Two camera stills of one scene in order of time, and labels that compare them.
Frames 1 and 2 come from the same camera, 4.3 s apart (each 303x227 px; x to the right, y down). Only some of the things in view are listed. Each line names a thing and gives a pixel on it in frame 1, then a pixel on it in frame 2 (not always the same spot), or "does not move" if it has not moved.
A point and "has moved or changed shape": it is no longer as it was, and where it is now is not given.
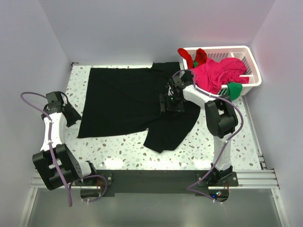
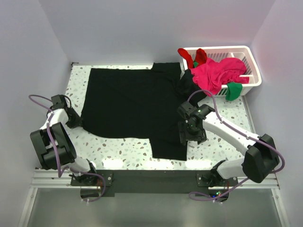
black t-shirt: [120, 99] has moved or changed shape
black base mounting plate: [155, 181] does not move
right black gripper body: [173, 104] -> [196, 134]
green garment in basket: [234, 90] does not move
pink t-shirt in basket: [214, 76] does not move
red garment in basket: [200, 56] does not move
